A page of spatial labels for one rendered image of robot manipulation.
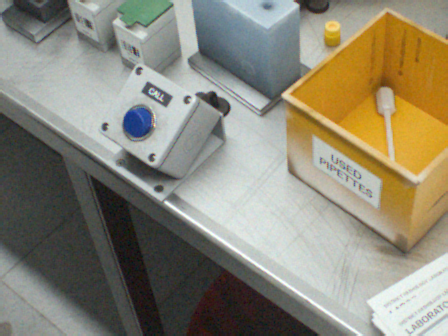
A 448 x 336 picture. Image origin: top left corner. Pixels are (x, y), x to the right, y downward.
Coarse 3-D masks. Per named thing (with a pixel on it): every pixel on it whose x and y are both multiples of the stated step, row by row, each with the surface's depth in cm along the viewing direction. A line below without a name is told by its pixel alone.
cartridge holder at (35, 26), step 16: (16, 0) 90; (32, 0) 88; (48, 0) 87; (64, 0) 89; (16, 16) 90; (32, 16) 89; (48, 16) 89; (64, 16) 90; (32, 32) 88; (48, 32) 89
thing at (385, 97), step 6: (378, 90) 79; (384, 90) 78; (390, 90) 78; (378, 96) 78; (384, 96) 78; (390, 96) 78; (378, 102) 78; (384, 102) 77; (390, 102) 77; (378, 108) 78; (384, 108) 77; (390, 108) 77
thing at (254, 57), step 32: (192, 0) 80; (224, 0) 76; (256, 0) 75; (288, 0) 75; (224, 32) 79; (256, 32) 75; (288, 32) 76; (192, 64) 84; (224, 64) 83; (256, 64) 78; (288, 64) 79; (256, 96) 81
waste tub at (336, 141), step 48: (384, 48) 77; (432, 48) 72; (288, 96) 68; (336, 96) 75; (432, 96) 76; (288, 144) 73; (336, 144) 67; (384, 144) 76; (432, 144) 76; (336, 192) 72; (384, 192) 66; (432, 192) 66
